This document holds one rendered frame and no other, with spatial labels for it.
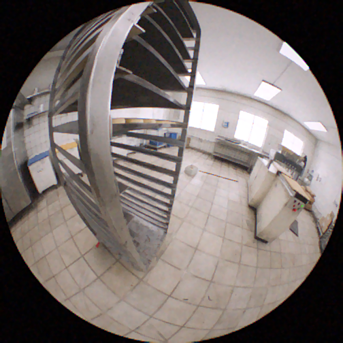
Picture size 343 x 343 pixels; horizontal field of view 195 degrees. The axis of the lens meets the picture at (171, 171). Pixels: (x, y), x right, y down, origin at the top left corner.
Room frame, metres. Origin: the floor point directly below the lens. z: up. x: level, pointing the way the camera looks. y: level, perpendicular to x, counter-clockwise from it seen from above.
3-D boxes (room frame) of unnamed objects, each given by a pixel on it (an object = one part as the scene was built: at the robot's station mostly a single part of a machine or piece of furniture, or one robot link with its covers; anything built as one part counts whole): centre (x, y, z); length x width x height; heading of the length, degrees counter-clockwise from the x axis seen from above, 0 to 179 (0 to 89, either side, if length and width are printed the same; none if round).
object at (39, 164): (0.61, 2.53, 0.38); 0.64 x 0.54 x 0.77; 67
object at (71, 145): (1.19, 2.25, 0.38); 0.64 x 0.54 x 0.77; 65
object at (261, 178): (1.47, -2.21, 0.42); 1.28 x 0.72 x 0.84; 146
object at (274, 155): (1.07, -1.94, 1.01); 0.72 x 0.33 x 0.34; 56
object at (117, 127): (0.40, 0.33, 1.14); 0.60 x 0.40 x 0.01; 73
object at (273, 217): (0.66, -1.66, 0.45); 0.70 x 0.34 x 0.90; 146
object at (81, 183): (0.21, 0.38, 0.96); 0.64 x 0.03 x 0.03; 73
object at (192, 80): (0.53, -0.04, 0.97); 0.03 x 0.03 x 1.70; 73
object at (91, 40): (0.21, 0.38, 1.41); 0.64 x 0.03 x 0.03; 73
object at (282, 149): (1.07, -1.94, 1.25); 0.56 x 0.29 x 0.14; 56
